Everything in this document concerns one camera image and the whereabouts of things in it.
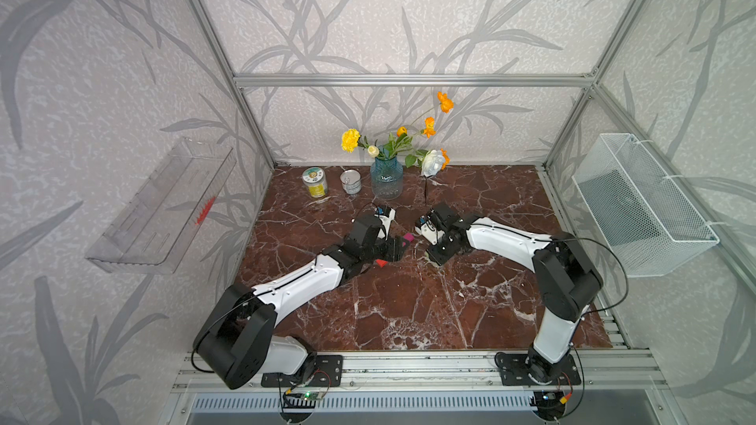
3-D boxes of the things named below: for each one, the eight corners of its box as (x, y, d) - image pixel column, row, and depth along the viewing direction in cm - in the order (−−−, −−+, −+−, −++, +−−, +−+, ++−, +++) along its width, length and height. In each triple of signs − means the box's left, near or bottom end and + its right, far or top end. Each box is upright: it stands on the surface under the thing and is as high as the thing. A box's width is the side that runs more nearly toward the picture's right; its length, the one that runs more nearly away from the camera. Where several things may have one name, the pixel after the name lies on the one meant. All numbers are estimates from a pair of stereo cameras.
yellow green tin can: (305, 197, 113) (300, 182, 106) (309, 181, 118) (304, 166, 111) (325, 197, 113) (321, 182, 106) (329, 181, 118) (324, 166, 111)
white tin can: (341, 194, 113) (339, 185, 109) (344, 178, 118) (342, 169, 114) (360, 194, 113) (359, 185, 109) (362, 178, 118) (361, 169, 114)
